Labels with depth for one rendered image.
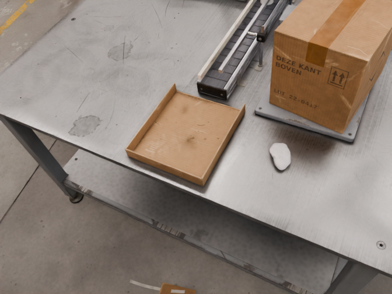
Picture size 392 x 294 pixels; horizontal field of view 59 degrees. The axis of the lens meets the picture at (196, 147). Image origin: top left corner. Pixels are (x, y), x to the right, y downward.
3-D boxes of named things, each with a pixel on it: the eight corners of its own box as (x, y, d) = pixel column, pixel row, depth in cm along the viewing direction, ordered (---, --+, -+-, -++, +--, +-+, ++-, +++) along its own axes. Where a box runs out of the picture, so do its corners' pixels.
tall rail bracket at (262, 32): (247, 59, 127) (247, 19, 113) (266, 63, 124) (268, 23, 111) (243, 65, 125) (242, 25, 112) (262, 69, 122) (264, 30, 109)
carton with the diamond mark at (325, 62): (312, 49, 123) (326, -27, 101) (381, 72, 112) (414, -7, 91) (268, 103, 110) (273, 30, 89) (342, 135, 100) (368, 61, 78)
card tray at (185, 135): (175, 91, 121) (174, 82, 118) (245, 111, 112) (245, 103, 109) (128, 156, 107) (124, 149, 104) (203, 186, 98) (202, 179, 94)
